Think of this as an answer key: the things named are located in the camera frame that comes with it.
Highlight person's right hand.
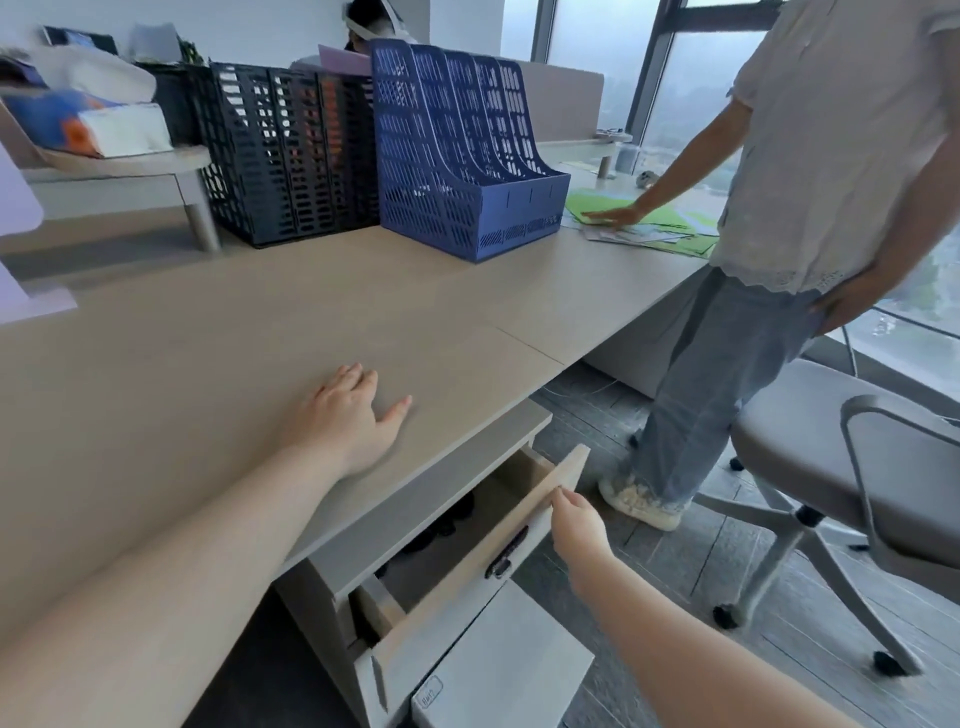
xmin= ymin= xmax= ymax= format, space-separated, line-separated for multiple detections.
xmin=549 ymin=485 xmax=613 ymax=580

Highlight person's left hand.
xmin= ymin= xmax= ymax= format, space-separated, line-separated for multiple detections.
xmin=278 ymin=362 xmax=415 ymax=482

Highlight person's right forearm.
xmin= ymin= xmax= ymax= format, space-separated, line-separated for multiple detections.
xmin=573 ymin=554 xmax=864 ymax=728

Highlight person's left forearm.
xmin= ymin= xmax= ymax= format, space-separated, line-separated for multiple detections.
xmin=0 ymin=442 xmax=354 ymax=728

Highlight grey drawer cabinet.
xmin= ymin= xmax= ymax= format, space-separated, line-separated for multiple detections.
xmin=273 ymin=397 xmax=556 ymax=728

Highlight grey office chair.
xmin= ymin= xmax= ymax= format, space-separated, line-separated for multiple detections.
xmin=693 ymin=358 xmax=960 ymax=676

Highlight black plastic file rack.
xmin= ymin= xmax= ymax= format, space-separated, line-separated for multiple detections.
xmin=187 ymin=61 xmax=382 ymax=249

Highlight blue plastic file rack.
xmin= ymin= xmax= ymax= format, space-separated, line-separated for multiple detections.
xmin=368 ymin=38 xmax=573 ymax=264

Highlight pale blue paper sheets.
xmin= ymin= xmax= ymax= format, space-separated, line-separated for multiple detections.
xmin=562 ymin=191 xmax=723 ymax=260

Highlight orange folder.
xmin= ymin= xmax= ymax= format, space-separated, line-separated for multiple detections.
xmin=318 ymin=78 xmax=344 ymax=151

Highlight green paper sheets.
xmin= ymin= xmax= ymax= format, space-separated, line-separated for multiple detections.
xmin=563 ymin=191 xmax=720 ymax=259

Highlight wooden desk riser shelf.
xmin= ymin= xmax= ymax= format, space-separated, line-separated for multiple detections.
xmin=536 ymin=131 xmax=634 ymax=180
xmin=22 ymin=146 xmax=224 ymax=254

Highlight lilac paper sheet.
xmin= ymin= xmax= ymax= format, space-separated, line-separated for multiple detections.
xmin=0 ymin=142 xmax=79 ymax=325

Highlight lilac paper in rack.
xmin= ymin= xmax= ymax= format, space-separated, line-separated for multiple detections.
xmin=317 ymin=43 xmax=374 ymax=76

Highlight grey desk divider panel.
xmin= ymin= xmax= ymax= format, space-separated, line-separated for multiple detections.
xmin=517 ymin=59 xmax=606 ymax=144

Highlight blue orange tissue pack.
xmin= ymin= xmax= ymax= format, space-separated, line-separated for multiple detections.
xmin=0 ymin=48 xmax=174 ymax=159

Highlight brown board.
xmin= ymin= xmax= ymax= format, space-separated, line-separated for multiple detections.
xmin=0 ymin=101 xmax=48 ymax=172

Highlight dark window frame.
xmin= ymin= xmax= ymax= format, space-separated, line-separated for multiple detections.
xmin=626 ymin=0 xmax=781 ymax=136

